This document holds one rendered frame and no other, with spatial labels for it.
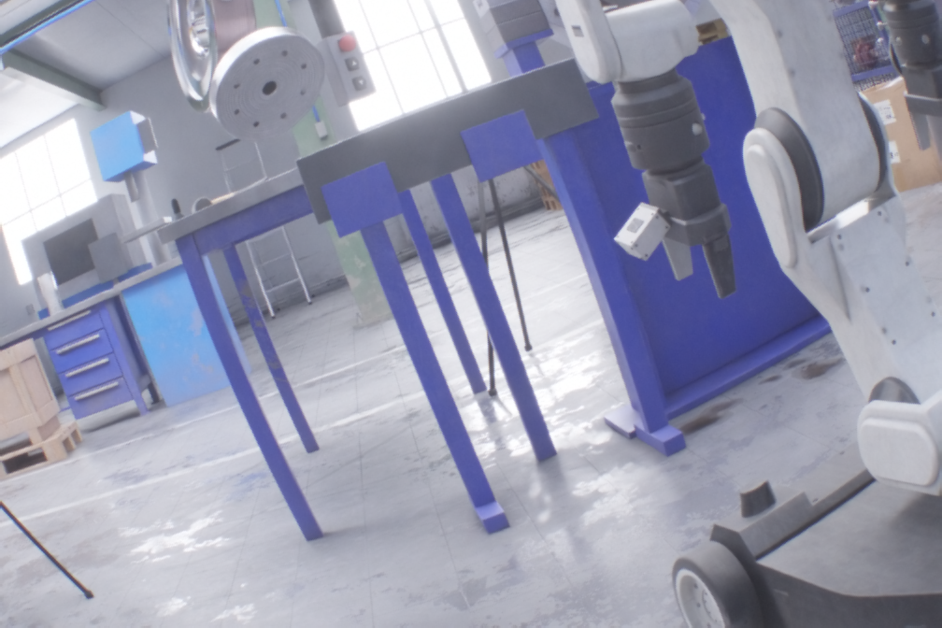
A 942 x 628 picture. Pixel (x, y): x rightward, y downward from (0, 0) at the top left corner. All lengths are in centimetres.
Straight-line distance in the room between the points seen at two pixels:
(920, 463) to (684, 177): 43
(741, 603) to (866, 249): 45
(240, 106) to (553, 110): 86
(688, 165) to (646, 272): 194
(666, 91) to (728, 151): 204
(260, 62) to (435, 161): 74
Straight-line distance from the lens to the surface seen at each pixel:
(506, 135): 268
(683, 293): 318
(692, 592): 156
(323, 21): 220
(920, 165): 486
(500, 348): 308
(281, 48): 204
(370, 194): 265
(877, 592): 119
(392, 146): 267
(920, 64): 145
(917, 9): 142
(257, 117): 209
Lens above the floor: 74
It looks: 3 degrees down
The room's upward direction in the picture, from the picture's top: 21 degrees counter-clockwise
